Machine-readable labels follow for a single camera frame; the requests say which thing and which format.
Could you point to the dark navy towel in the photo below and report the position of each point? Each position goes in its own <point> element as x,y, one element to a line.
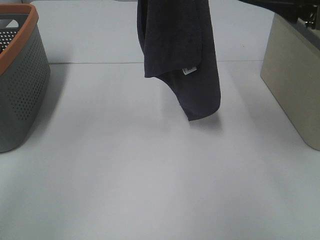
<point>177,42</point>

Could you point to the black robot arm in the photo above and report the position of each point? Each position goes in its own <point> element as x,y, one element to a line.
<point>292,10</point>

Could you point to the beige basket grey rim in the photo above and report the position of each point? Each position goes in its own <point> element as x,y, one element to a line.
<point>291,71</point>

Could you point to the grey perforated basket orange rim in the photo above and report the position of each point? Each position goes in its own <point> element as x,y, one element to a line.
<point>24,73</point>

